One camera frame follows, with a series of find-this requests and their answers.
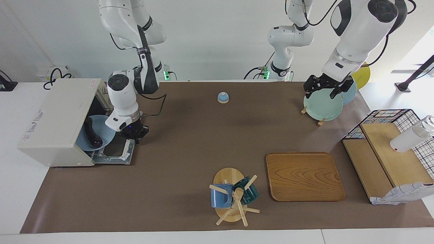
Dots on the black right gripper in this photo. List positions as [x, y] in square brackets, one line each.
[135, 130]

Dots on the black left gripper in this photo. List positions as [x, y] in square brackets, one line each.
[327, 82]

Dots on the glass oven door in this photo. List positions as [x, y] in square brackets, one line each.
[117, 152]

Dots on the light blue serving plate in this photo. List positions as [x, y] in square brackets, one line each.
[105, 132]

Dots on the dark purple eggplant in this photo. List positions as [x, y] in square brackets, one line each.
[93, 134]

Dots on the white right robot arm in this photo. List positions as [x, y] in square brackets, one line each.
[122, 98]

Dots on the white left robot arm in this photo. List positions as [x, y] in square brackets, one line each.
[359, 30]

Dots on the beige toaster oven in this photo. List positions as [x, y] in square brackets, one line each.
[57, 122]

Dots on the pale green plate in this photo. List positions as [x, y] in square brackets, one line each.
[322, 106]

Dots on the light blue racked plate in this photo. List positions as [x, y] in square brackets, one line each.
[351, 95]

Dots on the wooden plate rack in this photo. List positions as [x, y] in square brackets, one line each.
[321, 122]

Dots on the yellow plate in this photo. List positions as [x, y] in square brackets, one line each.
[362, 76]

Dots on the brown table mat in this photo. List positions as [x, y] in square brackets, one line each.
[190, 142]

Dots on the brown wooden tray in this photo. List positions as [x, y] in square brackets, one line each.
[303, 176]

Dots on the light wooden box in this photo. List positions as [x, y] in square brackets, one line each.
[383, 159]

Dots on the black desk stand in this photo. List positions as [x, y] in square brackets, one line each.
[415, 73]

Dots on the white cup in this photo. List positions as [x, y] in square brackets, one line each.
[408, 139]

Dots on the small blue lidded jar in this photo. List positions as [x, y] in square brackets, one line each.
[223, 97]

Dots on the wooden mug tree stand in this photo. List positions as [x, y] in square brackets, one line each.
[230, 176]

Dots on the blue mug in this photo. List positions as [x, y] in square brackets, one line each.
[220, 198]

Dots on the white power strip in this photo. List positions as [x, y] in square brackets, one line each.
[45, 72]

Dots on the dark green mug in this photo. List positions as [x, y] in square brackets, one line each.
[249, 195]

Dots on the black device on table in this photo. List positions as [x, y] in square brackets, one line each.
[7, 84]

